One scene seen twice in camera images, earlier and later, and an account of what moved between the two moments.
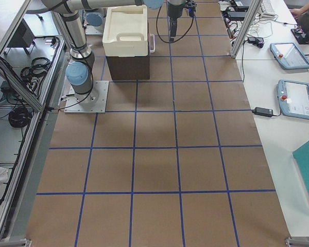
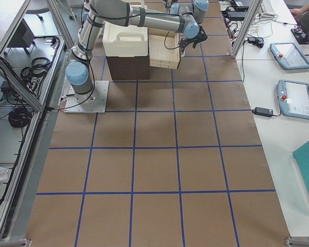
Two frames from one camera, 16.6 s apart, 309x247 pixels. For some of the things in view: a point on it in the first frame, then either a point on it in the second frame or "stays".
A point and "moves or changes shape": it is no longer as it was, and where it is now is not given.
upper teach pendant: (289, 56) stays
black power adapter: (263, 111) stays
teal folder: (307, 158) stays
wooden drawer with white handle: (152, 41) moves or changes shape
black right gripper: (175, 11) to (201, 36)
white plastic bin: (125, 31) stays
